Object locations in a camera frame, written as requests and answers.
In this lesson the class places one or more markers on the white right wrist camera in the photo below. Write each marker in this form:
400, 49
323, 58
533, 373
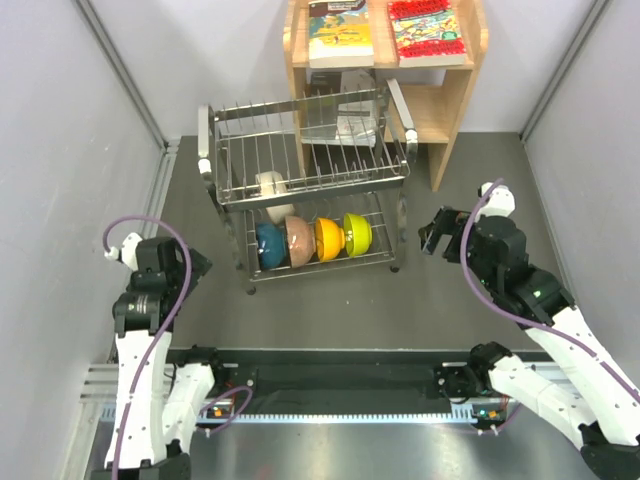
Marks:
501, 202

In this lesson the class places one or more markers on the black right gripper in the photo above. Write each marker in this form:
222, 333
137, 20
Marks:
448, 221

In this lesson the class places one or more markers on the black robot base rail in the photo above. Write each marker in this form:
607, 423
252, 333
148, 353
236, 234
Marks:
293, 383

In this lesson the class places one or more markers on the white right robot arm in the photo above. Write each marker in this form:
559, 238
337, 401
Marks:
600, 416

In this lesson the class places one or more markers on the cream ceramic bowl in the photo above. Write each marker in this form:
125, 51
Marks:
271, 183

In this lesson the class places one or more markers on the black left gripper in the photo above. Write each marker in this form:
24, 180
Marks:
199, 267

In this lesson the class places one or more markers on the steel two-tier dish rack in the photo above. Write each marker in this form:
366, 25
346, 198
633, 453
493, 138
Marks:
237, 143

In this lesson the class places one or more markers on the lime green bowl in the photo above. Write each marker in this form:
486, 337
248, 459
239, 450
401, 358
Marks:
358, 234

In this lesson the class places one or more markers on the wooden shelf unit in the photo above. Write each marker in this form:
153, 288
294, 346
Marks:
437, 111

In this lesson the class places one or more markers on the yellow blue cover book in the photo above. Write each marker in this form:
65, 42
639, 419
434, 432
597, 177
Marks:
339, 35

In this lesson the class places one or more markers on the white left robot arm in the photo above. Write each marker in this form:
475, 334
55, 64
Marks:
154, 424

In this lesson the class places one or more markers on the dark blue bowl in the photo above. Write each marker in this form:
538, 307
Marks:
271, 245

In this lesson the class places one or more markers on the orange bowl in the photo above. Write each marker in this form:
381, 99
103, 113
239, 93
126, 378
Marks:
330, 239

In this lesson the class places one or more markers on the red colourful cover book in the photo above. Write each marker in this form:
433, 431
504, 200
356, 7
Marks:
426, 34

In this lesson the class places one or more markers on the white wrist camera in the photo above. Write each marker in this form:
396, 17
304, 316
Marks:
501, 202
126, 253

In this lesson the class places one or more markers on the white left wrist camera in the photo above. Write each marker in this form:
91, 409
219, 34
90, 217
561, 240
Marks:
126, 253

